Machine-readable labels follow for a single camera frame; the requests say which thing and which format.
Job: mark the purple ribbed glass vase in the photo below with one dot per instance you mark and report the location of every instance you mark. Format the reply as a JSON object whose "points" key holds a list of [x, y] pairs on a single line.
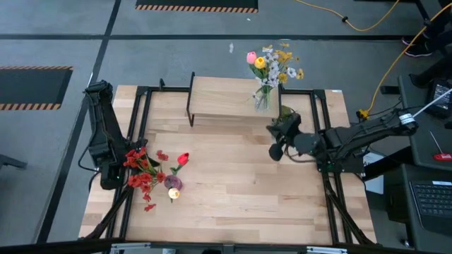
{"points": [[173, 182]]}

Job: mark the pink artificial tulip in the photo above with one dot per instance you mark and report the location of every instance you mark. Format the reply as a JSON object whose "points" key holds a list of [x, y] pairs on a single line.
{"points": [[251, 57]]}

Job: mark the white artificial flower bunch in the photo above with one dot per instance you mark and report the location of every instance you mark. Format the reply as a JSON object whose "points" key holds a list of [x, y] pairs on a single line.
{"points": [[273, 72]]}

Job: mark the black striped floor mat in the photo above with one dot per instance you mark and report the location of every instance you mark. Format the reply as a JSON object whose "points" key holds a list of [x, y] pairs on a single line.
{"points": [[197, 3], [31, 84]]}

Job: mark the grey chair leg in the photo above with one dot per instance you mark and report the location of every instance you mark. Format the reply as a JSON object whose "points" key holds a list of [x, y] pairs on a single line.
{"points": [[12, 162]]}

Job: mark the person's leg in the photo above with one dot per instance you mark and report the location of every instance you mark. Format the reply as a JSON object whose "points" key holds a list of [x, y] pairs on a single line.
{"points": [[439, 33]]}

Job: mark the black tablet screen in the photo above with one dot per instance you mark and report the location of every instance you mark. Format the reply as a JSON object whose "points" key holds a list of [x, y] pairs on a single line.
{"points": [[439, 97]]}

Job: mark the black power adapter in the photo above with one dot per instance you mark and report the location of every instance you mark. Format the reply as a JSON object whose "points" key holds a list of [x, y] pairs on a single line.
{"points": [[389, 90]]}

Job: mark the silver metal bracket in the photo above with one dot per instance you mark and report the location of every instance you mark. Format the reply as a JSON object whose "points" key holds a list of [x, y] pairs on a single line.
{"points": [[326, 250], [130, 247]]}

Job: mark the wooden shelf with black legs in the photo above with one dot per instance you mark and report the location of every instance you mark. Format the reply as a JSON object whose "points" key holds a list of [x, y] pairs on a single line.
{"points": [[219, 97]]}

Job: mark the person's shoe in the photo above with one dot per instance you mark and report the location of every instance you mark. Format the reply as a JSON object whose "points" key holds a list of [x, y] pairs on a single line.
{"points": [[418, 54], [413, 42]]}

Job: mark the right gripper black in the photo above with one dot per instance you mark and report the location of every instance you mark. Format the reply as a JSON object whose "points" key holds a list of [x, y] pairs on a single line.
{"points": [[287, 134]]}

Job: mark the red artificial tulip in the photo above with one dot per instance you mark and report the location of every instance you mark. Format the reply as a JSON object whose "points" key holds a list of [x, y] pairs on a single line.
{"points": [[183, 158]]}

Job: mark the yellow artificial flower bunch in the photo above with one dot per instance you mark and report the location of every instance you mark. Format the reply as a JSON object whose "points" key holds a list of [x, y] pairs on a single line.
{"points": [[284, 56]]}

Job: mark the black metal table frame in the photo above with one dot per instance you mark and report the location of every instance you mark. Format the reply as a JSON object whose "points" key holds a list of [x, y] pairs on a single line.
{"points": [[169, 89]]}

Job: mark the black keyboard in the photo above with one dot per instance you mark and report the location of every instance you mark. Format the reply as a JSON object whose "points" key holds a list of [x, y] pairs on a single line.
{"points": [[432, 204]]}

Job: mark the white box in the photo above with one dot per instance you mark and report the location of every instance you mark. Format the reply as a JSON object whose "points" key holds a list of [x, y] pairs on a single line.
{"points": [[375, 183]]}

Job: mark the clear glass vase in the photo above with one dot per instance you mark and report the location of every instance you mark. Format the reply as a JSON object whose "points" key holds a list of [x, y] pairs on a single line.
{"points": [[263, 102]]}

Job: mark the black stand leg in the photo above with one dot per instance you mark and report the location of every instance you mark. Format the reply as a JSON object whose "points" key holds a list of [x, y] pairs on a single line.
{"points": [[429, 75]]}

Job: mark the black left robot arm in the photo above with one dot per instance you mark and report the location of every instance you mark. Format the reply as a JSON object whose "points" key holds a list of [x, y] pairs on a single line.
{"points": [[102, 134]]}

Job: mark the red artificial flower bunch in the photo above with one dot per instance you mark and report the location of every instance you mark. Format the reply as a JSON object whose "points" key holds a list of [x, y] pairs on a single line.
{"points": [[139, 178]]}

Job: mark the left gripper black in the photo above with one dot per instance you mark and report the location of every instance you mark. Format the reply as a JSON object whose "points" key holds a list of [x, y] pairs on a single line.
{"points": [[121, 157]]}

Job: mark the yellow artificial tulip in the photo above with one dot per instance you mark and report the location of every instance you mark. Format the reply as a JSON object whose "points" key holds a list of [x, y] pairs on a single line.
{"points": [[260, 63]]}

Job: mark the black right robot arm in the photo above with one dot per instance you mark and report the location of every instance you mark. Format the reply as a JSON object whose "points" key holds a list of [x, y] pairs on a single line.
{"points": [[360, 141]]}

